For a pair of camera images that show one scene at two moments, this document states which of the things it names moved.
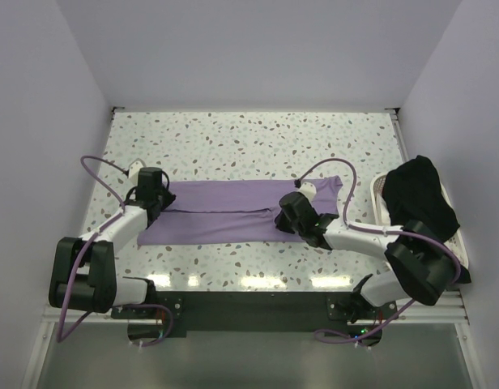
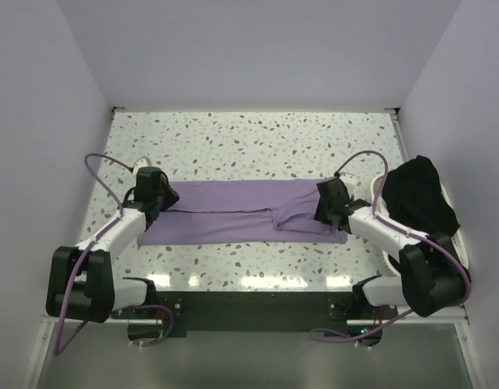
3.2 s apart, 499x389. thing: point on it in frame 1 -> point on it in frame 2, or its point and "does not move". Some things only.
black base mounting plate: [260, 314] does not move
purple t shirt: [236, 211] does not move
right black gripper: [279, 223] -> [320, 215]
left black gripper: [168, 198] does not move
